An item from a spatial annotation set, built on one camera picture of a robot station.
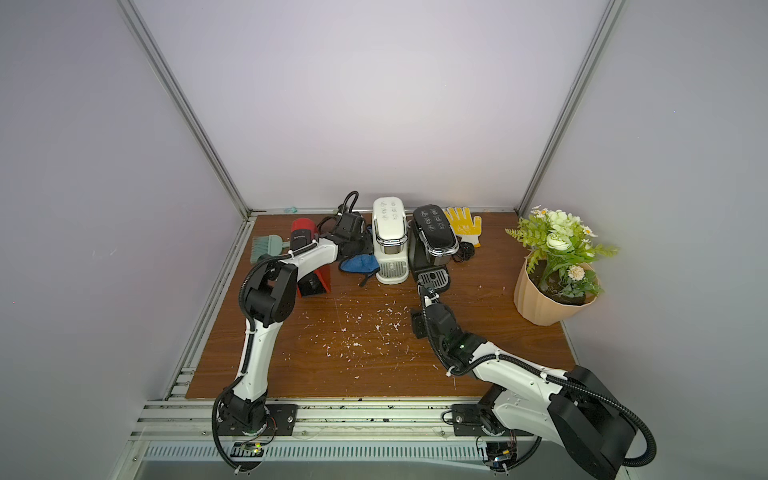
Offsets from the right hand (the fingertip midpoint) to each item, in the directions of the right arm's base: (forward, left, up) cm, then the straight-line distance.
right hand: (418, 306), depth 85 cm
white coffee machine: (+14, +8, +14) cm, 21 cm away
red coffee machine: (+18, +35, +12) cm, 41 cm away
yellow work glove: (+41, -20, -10) cm, 46 cm away
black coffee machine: (+12, -4, +14) cm, 19 cm away
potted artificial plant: (+7, -40, +5) cm, 41 cm away
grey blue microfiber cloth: (+18, +20, -5) cm, 27 cm away
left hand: (+27, +14, -3) cm, 30 cm away
